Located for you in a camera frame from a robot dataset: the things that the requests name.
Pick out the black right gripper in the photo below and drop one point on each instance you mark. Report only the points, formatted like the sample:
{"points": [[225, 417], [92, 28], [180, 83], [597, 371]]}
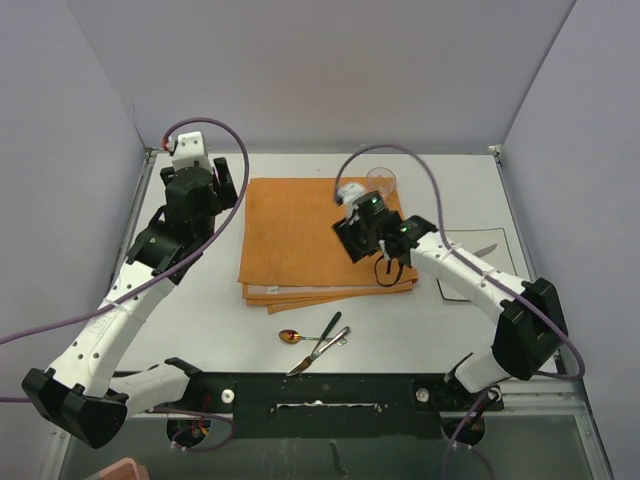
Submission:
{"points": [[348, 234]]}

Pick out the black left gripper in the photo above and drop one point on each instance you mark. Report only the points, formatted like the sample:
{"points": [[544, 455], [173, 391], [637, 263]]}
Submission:
{"points": [[221, 186]]}

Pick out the clear drinking glass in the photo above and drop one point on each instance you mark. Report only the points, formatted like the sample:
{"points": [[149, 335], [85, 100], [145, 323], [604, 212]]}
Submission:
{"points": [[382, 181]]}

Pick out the orange cloth napkin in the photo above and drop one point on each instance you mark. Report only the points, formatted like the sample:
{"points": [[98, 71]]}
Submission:
{"points": [[291, 258]]}

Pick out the silver table knife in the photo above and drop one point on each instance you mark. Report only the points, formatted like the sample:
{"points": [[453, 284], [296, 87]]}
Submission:
{"points": [[485, 250]]}

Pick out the gold fork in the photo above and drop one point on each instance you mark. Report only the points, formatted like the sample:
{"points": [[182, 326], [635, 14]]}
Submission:
{"points": [[304, 364]]}

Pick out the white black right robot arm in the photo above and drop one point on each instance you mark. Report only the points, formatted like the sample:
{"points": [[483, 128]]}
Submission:
{"points": [[527, 315]]}

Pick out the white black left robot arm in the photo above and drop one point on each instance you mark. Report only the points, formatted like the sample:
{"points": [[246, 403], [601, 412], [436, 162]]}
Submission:
{"points": [[78, 391]]}

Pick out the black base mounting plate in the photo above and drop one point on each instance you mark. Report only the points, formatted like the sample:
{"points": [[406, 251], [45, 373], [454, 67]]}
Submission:
{"points": [[327, 406]]}

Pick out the pink plastic bin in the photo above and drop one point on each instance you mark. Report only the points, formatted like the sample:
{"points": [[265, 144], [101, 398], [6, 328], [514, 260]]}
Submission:
{"points": [[124, 469]]}

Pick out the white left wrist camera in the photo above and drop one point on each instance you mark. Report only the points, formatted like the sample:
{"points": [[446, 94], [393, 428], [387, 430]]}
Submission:
{"points": [[188, 150]]}

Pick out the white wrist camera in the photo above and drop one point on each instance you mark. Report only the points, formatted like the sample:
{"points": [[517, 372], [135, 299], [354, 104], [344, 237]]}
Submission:
{"points": [[348, 193], [188, 150]]}

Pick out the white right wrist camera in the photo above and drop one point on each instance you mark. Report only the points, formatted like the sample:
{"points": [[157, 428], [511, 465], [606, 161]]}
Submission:
{"points": [[348, 193]]}

